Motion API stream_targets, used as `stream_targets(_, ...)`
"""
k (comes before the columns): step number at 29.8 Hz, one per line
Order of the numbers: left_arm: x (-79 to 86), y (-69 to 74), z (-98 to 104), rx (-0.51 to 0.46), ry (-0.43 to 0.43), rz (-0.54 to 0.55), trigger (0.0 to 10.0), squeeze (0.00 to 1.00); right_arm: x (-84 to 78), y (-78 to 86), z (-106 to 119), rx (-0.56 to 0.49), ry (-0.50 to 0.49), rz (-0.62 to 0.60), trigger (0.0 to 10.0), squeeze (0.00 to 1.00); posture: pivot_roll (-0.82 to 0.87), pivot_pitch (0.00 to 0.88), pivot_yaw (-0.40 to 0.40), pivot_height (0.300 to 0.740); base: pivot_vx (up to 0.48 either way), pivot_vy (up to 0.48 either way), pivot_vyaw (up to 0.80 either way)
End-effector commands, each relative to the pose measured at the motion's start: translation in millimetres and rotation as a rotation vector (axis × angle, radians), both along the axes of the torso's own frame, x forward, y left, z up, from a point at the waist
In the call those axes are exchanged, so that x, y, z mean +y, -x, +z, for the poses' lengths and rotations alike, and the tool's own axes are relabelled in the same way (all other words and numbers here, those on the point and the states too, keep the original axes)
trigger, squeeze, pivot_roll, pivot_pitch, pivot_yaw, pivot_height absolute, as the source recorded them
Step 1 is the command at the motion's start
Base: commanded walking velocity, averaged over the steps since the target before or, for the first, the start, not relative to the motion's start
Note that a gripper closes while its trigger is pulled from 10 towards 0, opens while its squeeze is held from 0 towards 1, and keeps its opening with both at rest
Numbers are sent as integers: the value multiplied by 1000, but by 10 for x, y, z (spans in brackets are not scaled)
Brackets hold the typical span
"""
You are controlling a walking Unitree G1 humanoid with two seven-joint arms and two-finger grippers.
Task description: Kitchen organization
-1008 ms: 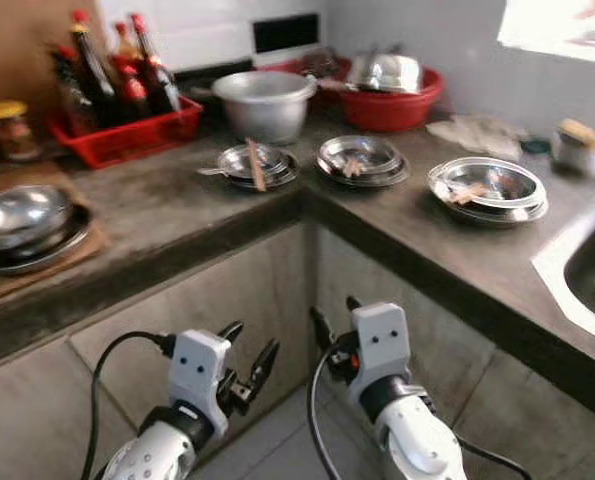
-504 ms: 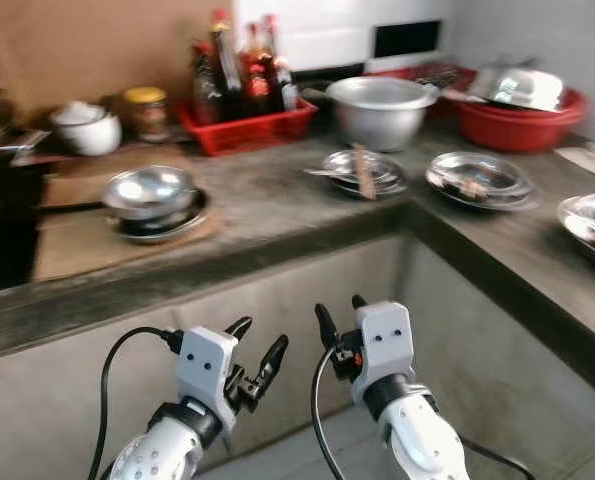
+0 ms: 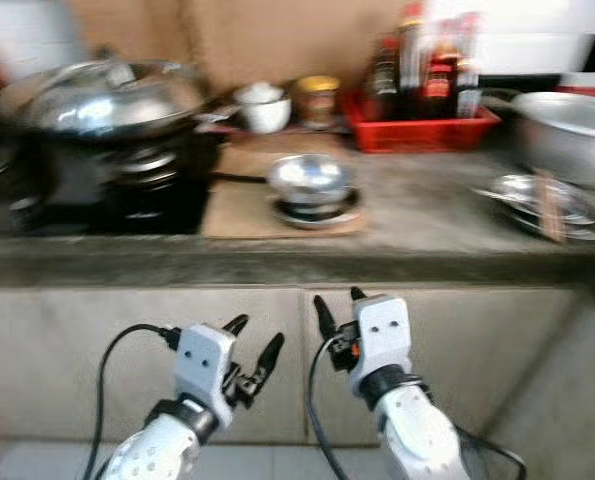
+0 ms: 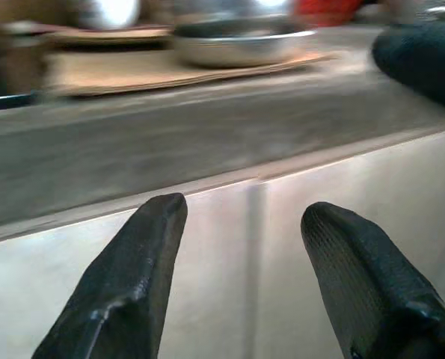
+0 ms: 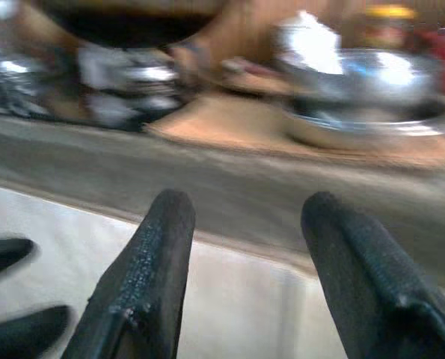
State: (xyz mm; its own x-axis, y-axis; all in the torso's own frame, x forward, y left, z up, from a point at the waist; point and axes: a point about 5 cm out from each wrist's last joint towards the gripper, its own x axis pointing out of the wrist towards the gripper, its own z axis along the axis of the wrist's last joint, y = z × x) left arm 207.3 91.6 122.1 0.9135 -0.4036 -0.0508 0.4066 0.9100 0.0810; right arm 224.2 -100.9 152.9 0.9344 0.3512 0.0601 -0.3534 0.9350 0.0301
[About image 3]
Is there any steel plate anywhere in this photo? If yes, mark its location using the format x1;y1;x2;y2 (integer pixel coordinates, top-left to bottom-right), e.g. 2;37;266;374
472;188;595;244
272;188;366;231

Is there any brown cardboard mat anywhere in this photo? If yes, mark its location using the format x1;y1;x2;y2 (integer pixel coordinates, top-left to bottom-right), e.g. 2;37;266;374
202;180;370;241
217;130;353;183

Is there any upturned steel bowl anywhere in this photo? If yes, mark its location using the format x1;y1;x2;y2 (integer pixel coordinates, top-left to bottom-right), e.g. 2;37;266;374
267;153;355;206

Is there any wood-grain cabinet door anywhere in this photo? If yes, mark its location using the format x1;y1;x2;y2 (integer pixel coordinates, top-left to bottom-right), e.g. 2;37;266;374
487;290;595;480
0;288;303;446
300;288;588;446

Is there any red plastic basket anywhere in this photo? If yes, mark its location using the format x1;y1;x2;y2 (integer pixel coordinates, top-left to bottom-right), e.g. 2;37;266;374
342;90;503;154

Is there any black gas stove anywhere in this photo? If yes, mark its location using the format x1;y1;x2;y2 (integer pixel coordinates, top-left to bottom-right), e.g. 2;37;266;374
0;130;223;239

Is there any steel stove burner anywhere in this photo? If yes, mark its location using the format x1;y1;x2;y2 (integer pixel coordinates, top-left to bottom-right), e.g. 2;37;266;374
117;145;188;196

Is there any yellow-lidded glass jar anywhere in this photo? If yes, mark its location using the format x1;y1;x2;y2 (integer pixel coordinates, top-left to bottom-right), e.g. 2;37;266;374
294;75;341;131

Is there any white lidded ceramic cup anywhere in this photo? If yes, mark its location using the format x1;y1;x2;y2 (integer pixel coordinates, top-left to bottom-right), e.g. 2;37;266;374
232;82;293;136

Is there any short dark sauce bottle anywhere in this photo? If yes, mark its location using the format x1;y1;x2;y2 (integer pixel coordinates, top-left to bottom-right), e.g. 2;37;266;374
367;35;400;121

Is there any wooden stick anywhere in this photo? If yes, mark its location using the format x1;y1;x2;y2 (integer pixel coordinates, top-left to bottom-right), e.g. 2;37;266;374
537;170;570;244

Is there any red-labelled sauce bottle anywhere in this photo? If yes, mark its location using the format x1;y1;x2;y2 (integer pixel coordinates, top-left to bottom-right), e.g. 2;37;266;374
425;40;458;119

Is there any tall dark sauce bottle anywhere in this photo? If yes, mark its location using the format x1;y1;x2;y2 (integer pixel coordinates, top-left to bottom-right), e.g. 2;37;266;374
397;5;428;119

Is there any clear red-capped bottle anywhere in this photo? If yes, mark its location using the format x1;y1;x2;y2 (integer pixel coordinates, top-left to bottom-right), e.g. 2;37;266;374
455;12;483;119

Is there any large aluminium pot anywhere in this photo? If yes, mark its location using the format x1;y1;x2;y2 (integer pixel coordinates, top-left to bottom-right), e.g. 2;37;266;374
509;90;595;191

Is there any large steel wok lid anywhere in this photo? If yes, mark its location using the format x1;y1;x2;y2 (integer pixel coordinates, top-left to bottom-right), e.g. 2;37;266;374
0;55;210;141

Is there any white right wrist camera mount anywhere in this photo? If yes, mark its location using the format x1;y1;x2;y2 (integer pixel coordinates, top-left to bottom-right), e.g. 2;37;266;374
349;295;413;376

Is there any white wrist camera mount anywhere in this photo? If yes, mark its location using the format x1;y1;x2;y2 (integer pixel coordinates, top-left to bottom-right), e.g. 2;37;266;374
175;322;238;403
349;295;413;376

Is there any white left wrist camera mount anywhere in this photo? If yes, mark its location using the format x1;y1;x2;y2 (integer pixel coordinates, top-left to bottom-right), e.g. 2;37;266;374
175;322;238;403

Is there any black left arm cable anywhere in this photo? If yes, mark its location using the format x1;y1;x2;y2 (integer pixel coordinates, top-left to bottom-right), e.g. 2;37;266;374
85;322;183;480

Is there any steel wok with handle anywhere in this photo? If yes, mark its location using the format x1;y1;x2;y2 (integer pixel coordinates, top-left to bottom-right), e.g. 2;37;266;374
2;105;238;161

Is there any brown cardboard wall sheet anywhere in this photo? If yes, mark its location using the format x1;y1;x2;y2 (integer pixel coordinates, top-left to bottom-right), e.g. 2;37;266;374
67;0;428;93

